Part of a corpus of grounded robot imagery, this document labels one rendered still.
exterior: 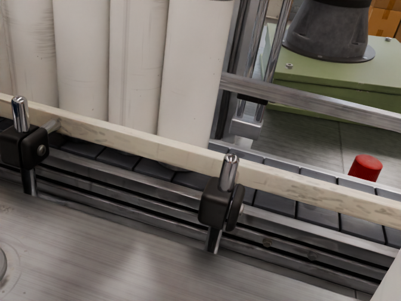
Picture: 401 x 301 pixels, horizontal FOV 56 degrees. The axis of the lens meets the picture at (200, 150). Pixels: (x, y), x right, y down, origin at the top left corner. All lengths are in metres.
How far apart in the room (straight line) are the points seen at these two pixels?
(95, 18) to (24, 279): 0.21
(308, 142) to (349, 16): 0.26
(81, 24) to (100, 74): 0.05
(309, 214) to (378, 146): 0.31
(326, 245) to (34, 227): 0.23
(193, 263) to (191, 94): 0.14
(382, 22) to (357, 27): 3.02
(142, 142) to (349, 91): 0.41
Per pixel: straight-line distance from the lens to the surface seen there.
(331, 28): 0.72
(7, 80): 0.43
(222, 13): 0.30
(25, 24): 0.37
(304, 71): 0.64
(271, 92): 0.36
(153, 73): 0.34
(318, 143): 0.58
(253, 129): 0.42
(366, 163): 0.50
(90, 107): 0.37
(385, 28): 3.80
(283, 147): 0.54
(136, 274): 0.27
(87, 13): 0.34
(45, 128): 0.34
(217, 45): 0.31
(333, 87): 0.65
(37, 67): 0.38
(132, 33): 0.32
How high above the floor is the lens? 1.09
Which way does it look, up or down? 32 degrees down
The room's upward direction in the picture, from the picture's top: 10 degrees clockwise
